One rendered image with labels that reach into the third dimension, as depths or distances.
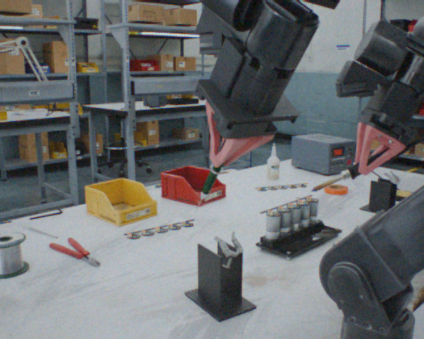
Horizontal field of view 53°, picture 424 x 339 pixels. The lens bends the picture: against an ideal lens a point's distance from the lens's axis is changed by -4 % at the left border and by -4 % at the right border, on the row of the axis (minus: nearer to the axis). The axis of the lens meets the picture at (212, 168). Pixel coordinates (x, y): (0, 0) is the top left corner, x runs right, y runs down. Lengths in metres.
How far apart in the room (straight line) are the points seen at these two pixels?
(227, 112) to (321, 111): 5.86
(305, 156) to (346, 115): 4.77
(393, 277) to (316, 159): 0.92
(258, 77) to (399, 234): 0.19
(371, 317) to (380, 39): 0.45
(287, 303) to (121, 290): 0.23
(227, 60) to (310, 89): 5.93
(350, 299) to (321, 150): 0.90
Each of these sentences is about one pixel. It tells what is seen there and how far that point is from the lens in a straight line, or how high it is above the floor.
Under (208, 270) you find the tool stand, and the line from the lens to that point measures 0.57.
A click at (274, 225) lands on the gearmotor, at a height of 0.80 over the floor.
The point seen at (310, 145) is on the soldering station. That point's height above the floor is 0.83.
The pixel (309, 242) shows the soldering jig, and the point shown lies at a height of 0.76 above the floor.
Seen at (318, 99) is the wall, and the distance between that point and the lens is 6.30.
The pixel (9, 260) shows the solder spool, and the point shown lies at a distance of 0.71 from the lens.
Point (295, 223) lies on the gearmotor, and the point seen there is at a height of 0.79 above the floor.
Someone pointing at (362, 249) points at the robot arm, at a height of 0.90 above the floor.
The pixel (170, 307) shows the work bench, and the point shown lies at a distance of 0.59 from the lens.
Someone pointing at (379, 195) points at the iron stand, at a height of 0.79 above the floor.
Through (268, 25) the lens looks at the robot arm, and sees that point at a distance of 0.41.
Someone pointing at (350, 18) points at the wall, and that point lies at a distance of 6.10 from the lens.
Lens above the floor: 1.05
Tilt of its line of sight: 13 degrees down
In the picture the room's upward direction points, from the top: straight up
